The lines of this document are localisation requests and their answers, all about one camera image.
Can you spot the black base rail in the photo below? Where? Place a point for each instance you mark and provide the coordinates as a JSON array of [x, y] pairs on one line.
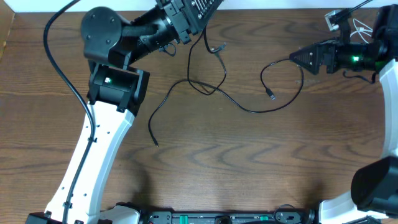
[[279, 216]]

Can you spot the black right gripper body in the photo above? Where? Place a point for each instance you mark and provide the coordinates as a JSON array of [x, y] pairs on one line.
[[352, 56]]

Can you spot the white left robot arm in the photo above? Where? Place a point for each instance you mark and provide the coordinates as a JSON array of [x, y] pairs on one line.
[[116, 90]]

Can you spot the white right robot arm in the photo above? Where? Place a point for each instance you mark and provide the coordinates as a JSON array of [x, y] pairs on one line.
[[372, 196]]

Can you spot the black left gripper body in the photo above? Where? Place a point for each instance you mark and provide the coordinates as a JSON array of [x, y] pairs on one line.
[[179, 23]]

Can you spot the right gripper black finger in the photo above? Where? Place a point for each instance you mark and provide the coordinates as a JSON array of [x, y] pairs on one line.
[[312, 67], [311, 52]]

